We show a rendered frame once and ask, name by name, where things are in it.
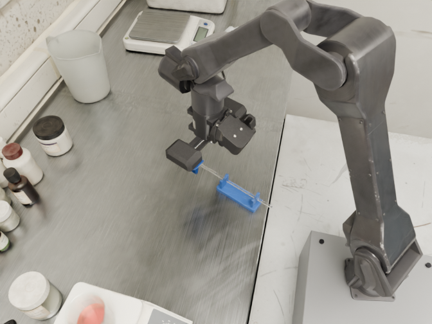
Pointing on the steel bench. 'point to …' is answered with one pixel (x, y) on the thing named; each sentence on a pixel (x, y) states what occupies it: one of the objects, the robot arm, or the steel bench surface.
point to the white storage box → (216, 6)
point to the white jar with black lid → (53, 135)
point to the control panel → (157, 317)
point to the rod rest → (251, 204)
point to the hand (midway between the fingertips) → (208, 148)
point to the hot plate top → (132, 316)
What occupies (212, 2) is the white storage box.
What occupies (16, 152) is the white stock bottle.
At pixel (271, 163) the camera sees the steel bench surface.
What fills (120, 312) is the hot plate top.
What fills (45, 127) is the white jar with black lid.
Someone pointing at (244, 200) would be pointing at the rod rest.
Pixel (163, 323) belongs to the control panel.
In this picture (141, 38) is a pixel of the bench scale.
